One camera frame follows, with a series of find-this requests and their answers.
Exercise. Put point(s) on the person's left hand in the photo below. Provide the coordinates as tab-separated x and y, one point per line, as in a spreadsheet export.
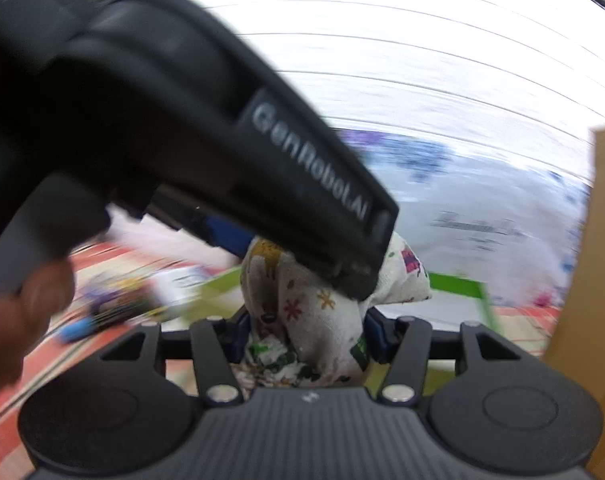
17	330

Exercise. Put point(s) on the white printed cloth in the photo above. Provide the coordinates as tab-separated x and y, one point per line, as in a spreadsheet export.
302	310

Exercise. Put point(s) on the blue cylinder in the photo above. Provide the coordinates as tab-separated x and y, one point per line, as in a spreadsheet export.
75	330

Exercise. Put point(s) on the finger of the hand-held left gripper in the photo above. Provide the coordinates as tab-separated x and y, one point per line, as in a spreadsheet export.
222	234
355	280

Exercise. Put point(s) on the green cardboard box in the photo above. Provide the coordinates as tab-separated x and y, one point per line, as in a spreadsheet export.
462	286

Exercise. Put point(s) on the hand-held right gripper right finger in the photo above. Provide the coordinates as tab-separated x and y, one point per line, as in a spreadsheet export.
375	332

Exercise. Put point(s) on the red plaid tablecloth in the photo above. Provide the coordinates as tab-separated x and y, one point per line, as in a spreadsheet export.
5	412

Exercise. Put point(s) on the purple figure toy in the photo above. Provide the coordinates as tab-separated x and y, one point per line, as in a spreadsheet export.
115	297

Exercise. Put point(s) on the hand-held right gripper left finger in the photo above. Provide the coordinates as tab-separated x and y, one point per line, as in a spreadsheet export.
238	332

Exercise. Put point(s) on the white rectangular carton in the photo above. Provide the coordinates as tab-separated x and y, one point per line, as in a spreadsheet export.
180	284

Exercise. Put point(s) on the brown cardboard panel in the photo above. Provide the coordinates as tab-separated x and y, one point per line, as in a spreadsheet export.
592	285

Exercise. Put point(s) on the floral plastic bag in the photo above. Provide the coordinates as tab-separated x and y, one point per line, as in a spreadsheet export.
482	210

